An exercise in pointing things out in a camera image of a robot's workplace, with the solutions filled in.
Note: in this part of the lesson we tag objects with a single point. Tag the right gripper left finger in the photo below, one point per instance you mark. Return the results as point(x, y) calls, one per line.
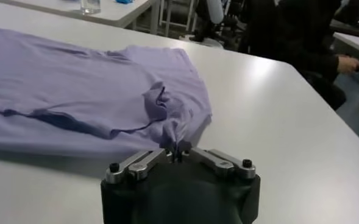
point(136, 167)

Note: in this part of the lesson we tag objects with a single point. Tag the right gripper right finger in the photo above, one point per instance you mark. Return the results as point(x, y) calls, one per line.
point(222, 165)

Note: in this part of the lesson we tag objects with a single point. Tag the purple t-shirt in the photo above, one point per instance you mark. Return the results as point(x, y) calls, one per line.
point(75, 91)

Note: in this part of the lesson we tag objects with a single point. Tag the person in black clothes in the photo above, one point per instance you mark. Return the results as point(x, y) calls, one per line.
point(298, 39)

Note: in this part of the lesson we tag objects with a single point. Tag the white rectangular table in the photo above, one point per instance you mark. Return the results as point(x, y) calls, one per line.
point(115, 12)

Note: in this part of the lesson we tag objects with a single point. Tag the blue snack packet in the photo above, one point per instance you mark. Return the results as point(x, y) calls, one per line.
point(124, 1)

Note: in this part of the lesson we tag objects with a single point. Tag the clear bottle with plain label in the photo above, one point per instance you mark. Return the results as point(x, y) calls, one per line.
point(90, 6)

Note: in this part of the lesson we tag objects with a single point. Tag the white side table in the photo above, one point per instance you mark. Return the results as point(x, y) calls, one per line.
point(354, 45)

